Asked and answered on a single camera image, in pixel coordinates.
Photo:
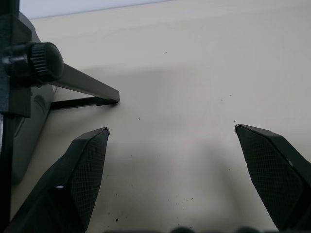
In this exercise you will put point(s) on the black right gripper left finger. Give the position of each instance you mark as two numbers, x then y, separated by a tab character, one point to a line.
73	179

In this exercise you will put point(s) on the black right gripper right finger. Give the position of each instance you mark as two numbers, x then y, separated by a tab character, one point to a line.
274	174

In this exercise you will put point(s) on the whiteboard stand with black knob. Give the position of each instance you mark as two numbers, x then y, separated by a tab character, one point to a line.
39	65

